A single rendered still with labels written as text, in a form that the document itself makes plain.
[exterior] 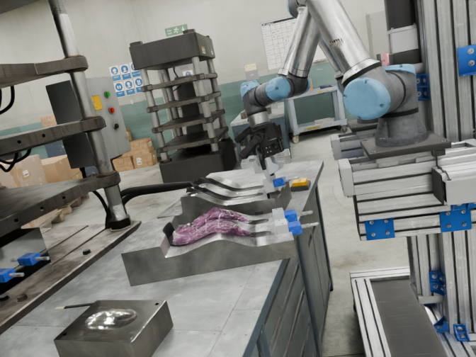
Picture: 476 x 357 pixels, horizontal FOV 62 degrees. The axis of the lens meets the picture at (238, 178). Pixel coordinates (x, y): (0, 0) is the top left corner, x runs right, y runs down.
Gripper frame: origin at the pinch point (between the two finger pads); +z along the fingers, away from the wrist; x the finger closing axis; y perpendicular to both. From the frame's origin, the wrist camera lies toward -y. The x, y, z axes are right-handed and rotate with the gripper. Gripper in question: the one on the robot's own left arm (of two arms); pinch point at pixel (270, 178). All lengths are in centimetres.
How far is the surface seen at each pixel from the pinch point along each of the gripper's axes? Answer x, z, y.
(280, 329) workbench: -25, 46, -3
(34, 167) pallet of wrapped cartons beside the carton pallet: 221, -67, -350
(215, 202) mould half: -6.4, 3.0, -21.5
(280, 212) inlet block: -18.7, 9.9, 5.6
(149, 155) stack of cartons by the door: 540, -61, -396
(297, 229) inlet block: -27.1, 14.3, 11.9
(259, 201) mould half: -6.4, 6.4, -4.4
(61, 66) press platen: -12, -66, -66
